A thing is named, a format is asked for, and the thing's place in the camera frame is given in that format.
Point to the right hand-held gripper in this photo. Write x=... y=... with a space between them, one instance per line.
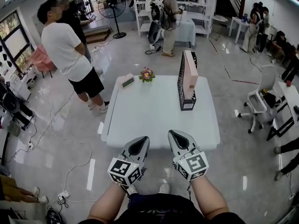
x=194 y=164

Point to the wooden step platform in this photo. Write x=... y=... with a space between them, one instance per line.
x=97 y=37

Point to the person's left white shoe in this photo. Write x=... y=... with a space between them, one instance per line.
x=132 y=190

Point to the person's right white shoe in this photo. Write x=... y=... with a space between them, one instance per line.
x=164 y=188

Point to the white power strip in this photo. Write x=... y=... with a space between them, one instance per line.
x=63 y=193
x=30 y=145

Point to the black framed window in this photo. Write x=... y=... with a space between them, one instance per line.
x=14 y=41

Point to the black standing fan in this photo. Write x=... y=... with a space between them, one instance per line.
x=119 y=35

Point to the person's white shoe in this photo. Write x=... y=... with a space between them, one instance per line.
x=132 y=190
x=164 y=188

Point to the small black bag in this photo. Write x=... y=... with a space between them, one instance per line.
x=269 y=100

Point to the small red potted flower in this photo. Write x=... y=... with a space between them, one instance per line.
x=289 y=83

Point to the black perforated file rack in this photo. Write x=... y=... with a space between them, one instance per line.
x=188 y=106

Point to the person's right forearm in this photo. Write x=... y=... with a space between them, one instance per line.
x=209 y=199

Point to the white desk black frame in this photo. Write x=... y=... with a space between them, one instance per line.
x=289 y=94

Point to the light blue tablecloth table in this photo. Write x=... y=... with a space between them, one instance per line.
x=187 y=29

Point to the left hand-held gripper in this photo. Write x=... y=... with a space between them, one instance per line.
x=121 y=169

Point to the person's black shirt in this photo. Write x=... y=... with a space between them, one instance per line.
x=163 y=212

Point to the potted purple yellow flower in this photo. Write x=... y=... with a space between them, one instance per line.
x=146 y=74

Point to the small yellow potted flower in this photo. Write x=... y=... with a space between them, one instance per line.
x=265 y=91

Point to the white storage shelf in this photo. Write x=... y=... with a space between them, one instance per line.
x=202 y=30

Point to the black floor bag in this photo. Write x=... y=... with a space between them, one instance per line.
x=53 y=217

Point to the dark staircase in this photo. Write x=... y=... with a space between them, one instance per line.
x=227 y=1

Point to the white office chair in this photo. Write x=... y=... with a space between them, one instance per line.
x=268 y=76

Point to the white round side table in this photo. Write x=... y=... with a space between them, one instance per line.
x=219 y=17

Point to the small white table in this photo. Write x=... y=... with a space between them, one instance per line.
x=238 y=20

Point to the person's left forearm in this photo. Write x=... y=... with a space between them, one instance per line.
x=105 y=204

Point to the pink fabric chair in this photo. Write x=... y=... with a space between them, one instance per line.
x=43 y=59

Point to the pink digital clock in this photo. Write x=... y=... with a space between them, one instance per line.
x=128 y=83

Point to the pink box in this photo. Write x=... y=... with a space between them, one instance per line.
x=191 y=78

